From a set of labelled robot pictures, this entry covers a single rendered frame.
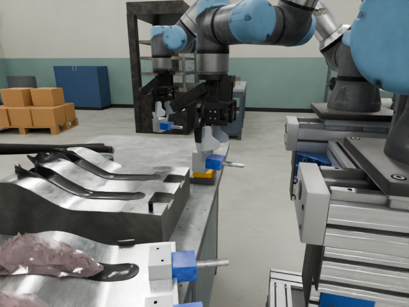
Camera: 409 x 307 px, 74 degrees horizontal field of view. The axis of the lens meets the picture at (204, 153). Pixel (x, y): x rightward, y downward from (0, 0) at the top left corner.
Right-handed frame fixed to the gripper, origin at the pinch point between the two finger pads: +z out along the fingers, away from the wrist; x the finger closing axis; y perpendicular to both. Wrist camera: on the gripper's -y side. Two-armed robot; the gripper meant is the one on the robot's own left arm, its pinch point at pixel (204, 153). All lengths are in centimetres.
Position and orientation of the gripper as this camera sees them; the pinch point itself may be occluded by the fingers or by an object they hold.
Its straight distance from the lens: 71.0
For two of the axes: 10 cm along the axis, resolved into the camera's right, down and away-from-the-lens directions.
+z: 0.0, 9.5, 3.2
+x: 3.9, -2.9, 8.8
